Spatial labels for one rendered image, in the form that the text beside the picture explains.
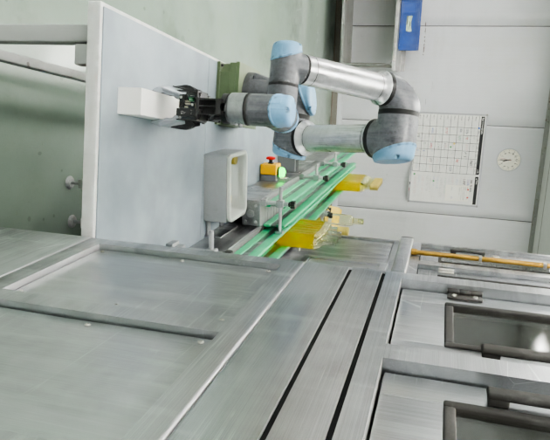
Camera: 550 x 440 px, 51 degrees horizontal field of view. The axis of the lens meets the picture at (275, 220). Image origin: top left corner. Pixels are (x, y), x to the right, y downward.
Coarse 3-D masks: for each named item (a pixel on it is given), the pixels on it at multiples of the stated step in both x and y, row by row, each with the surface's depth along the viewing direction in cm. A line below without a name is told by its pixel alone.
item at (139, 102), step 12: (120, 96) 135; (132, 96) 134; (144, 96) 135; (156, 96) 140; (168, 96) 147; (120, 108) 135; (132, 108) 134; (144, 108) 135; (156, 108) 141; (168, 108) 147
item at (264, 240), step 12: (312, 204) 256; (300, 216) 234; (276, 228) 215; (288, 228) 215; (252, 240) 197; (264, 240) 199; (276, 240) 200; (240, 252) 183; (252, 252) 183; (264, 252) 187
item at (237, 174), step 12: (240, 156) 200; (228, 168) 186; (240, 168) 201; (228, 180) 186; (240, 180) 202; (228, 192) 187; (240, 192) 203; (228, 204) 188; (240, 204) 204; (228, 216) 189; (240, 216) 199
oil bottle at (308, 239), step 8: (288, 232) 214; (296, 232) 213; (304, 232) 214; (312, 232) 214; (280, 240) 215; (288, 240) 214; (296, 240) 213; (304, 240) 212; (312, 240) 212; (320, 240) 212; (312, 248) 212
